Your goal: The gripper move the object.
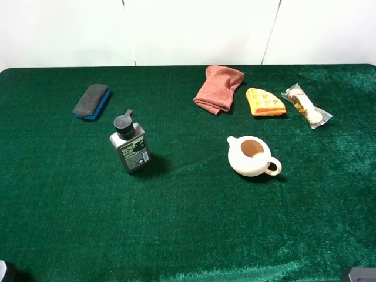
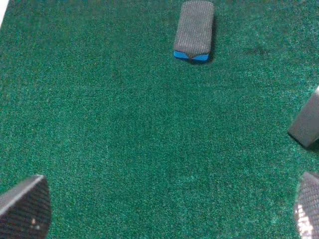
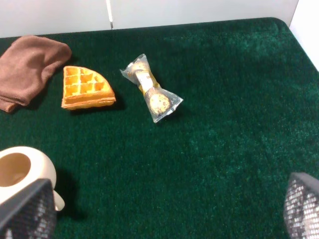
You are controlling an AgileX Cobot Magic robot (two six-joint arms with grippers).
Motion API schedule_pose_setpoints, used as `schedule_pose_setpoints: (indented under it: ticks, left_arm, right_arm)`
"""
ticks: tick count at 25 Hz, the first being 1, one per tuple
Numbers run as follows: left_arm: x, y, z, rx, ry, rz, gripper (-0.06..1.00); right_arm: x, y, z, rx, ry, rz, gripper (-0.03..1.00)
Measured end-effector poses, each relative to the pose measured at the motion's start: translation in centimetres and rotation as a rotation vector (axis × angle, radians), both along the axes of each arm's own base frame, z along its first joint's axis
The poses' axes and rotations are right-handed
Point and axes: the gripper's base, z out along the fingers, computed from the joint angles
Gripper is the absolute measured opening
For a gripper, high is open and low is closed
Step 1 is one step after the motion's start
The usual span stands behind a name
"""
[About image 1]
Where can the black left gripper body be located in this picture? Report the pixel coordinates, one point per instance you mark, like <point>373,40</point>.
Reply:
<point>9,272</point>

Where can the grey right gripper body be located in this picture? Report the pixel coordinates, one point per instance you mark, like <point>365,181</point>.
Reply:
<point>359,274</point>

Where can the blue whiteboard eraser grey felt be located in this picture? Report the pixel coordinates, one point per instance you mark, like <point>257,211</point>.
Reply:
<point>92,102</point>

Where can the green velvet table cloth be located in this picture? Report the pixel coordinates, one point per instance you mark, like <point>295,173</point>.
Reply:
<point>71,212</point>

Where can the cream ceramic teapot without lid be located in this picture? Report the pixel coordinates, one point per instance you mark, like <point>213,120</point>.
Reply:
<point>250,156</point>

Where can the clear wrapped cookie packet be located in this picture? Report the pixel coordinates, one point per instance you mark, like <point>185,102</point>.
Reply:
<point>298,98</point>

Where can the grey pump bottle black cap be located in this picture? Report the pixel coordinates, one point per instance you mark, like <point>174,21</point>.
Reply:
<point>130,142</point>

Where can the yellow waffle quarter piece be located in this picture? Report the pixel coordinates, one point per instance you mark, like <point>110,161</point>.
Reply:
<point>264,103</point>

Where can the folded reddish brown cloth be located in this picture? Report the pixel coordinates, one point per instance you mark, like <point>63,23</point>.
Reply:
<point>216,94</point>

